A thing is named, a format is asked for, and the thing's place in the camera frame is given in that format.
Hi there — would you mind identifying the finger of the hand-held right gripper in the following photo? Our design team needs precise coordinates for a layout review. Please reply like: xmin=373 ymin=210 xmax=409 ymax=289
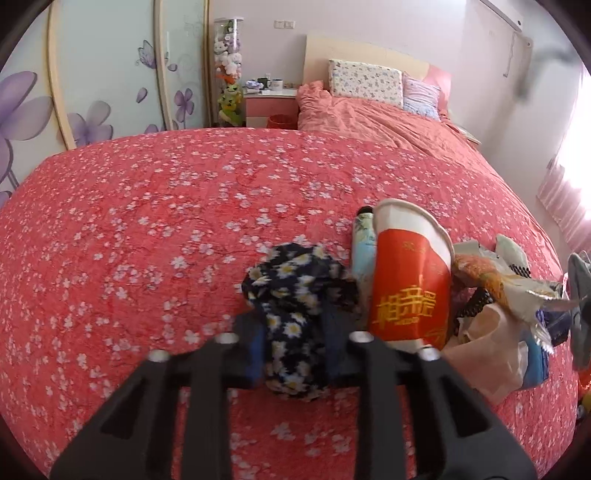
xmin=566 ymin=251 xmax=591 ymax=371

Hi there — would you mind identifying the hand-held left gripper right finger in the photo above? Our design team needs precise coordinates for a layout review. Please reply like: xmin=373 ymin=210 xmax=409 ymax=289
xmin=321 ymin=302 xmax=539 ymax=480

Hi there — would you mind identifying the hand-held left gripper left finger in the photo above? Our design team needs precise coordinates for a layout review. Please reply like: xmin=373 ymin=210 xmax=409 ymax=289
xmin=50 ymin=316 xmax=267 ymax=480

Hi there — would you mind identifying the dark daisy print cloth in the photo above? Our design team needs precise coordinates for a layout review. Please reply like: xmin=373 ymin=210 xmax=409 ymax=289
xmin=241 ymin=243 xmax=363 ymax=401

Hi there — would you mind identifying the black mesh mat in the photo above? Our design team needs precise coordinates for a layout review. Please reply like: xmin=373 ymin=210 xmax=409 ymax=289
xmin=454 ymin=287 xmax=496 ymax=343

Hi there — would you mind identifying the orange and white snack wrapper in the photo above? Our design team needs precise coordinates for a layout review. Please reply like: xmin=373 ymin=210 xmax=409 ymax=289
xmin=450 ymin=253 xmax=574 ymax=325

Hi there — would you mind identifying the light blue tube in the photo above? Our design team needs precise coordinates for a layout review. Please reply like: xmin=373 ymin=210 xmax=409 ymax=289
xmin=351 ymin=207 xmax=380 ymax=320

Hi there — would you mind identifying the blue packet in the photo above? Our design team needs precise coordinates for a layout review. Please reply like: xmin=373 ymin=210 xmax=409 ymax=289
xmin=522 ymin=308 xmax=570 ymax=389

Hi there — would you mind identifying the mint green sock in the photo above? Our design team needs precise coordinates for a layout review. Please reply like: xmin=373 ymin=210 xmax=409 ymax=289
xmin=495 ymin=234 xmax=532 ymax=278

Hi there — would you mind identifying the red and white paper cup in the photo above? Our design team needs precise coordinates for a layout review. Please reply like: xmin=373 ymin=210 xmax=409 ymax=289
xmin=368 ymin=198 xmax=455 ymax=352

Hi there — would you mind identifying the beige plastic bag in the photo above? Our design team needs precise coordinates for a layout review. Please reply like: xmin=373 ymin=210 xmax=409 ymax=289
xmin=442 ymin=302 xmax=530 ymax=407

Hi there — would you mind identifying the pink curtain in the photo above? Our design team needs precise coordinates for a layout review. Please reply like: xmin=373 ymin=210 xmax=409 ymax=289
xmin=537 ymin=157 xmax=591 ymax=241

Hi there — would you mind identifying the red floral bedspread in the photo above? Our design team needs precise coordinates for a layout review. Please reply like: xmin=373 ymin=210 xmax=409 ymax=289
xmin=0 ymin=127 xmax=583 ymax=480

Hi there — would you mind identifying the book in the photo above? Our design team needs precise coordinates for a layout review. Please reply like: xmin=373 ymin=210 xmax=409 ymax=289
xmin=455 ymin=124 xmax=484 ymax=147

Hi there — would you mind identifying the pink duvet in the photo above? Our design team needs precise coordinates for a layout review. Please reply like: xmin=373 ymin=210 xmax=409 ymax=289
xmin=296 ymin=80 xmax=486 ymax=158

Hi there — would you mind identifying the pink and white nightstand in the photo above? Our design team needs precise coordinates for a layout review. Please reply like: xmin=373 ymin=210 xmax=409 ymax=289
xmin=244 ymin=88 xmax=300 ymax=130

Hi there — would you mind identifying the striped pink pillow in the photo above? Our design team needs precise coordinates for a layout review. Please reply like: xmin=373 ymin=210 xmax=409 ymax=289
xmin=403 ymin=74 xmax=442 ymax=121

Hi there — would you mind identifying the floral print pillow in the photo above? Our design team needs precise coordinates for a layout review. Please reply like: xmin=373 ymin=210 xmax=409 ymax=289
xmin=328 ymin=59 xmax=405 ymax=110

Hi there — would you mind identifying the clear plush toy tube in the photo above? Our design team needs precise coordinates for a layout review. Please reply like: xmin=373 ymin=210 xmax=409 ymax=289
xmin=213 ymin=17 xmax=245 ymax=128

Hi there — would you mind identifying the beige and pink headboard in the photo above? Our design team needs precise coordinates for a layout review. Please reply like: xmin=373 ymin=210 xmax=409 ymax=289
xmin=305 ymin=33 xmax=451 ymax=114

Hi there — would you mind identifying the white air conditioner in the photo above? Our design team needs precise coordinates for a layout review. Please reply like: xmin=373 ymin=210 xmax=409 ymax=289
xmin=478 ymin=0 xmax=525 ymax=31

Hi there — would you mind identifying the purple flower sliding wardrobe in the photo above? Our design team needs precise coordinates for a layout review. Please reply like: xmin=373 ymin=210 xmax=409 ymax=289
xmin=0 ymin=0 xmax=214 ymax=209

